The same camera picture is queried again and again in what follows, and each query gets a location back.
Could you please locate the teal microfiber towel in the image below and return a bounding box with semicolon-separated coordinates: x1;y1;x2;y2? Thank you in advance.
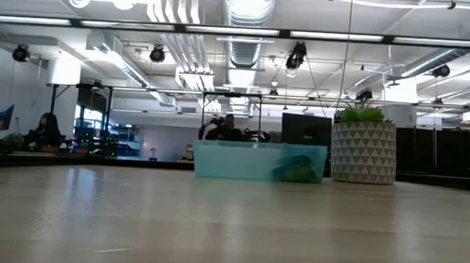
271;150;326;182

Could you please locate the lime green microfiber towel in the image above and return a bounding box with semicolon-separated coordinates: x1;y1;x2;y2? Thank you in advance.
274;167;324;184

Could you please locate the person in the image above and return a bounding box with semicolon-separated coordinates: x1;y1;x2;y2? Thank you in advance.
197;112;254;144
22;111;66;152

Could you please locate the black monitor back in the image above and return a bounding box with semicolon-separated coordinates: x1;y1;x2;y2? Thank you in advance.
279;113;334;149

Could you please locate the black ceiling spotlight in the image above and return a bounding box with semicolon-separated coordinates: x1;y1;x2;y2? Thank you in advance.
284;40;308;72
431;63;451;79
148;45;167;64
11;43;33;64
355;87;374;102

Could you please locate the ceiling light strip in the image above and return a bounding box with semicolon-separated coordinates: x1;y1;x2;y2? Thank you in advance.
184;24;281;38
290;30;385;43
80;18;175;32
392;36;470;49
0;14;72;27

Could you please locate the white ceiling pipe bundle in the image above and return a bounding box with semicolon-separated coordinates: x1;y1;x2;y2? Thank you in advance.
141;0;227;112

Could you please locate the succulent in triangle-patterned pot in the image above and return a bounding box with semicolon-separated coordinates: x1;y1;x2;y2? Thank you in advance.
328;98;401;187

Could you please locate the black metal rack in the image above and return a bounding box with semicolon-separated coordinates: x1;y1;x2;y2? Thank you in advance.
42;80;116;158

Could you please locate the black room partition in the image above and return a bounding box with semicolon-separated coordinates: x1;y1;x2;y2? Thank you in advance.
393;115;470;180

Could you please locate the small green potted plant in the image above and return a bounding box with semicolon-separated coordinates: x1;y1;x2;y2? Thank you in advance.
2;132;26;152

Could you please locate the blue and red screen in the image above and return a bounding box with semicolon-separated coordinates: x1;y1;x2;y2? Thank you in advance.
0;102;15;137

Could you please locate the large silver round duct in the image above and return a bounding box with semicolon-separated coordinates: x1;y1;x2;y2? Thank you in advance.
217;0;278;70

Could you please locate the thin hanging black cable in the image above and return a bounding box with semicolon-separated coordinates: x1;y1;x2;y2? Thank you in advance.
334;0;355;114

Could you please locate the white rectangular air duct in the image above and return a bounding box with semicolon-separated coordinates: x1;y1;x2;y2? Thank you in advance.
81;29;180;108

